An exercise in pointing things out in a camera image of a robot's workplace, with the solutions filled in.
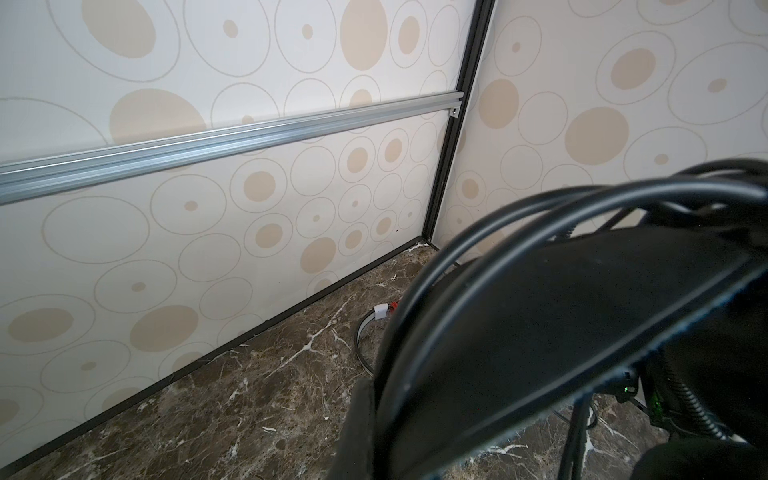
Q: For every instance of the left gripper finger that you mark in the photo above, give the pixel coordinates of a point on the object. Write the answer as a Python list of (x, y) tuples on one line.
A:
[(354, 457)]

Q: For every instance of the white headphones with red cable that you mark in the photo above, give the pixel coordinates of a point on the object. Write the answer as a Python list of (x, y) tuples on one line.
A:
[(369, 334)]

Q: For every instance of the black blue headphones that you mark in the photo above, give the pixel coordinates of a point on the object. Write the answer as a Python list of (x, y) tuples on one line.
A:
[(542, 302)]

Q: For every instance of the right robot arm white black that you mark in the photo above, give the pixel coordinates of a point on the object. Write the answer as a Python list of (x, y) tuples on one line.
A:
[(653, 387)]

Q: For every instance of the horizontal aluminium rail back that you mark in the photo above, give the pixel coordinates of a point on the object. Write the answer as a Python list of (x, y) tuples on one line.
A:
[(35, 178)]

